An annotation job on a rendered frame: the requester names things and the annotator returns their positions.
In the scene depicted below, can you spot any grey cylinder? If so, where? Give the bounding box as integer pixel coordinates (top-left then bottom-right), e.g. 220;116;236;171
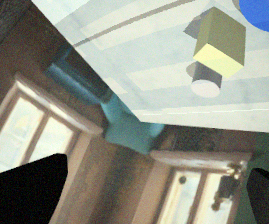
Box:
190;61;223;98

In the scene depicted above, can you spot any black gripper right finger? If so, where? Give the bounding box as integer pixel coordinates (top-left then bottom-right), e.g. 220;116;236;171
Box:
246;167;269;224

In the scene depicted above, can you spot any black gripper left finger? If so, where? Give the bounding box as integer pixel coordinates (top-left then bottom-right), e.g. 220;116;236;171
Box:
0;153;68;224

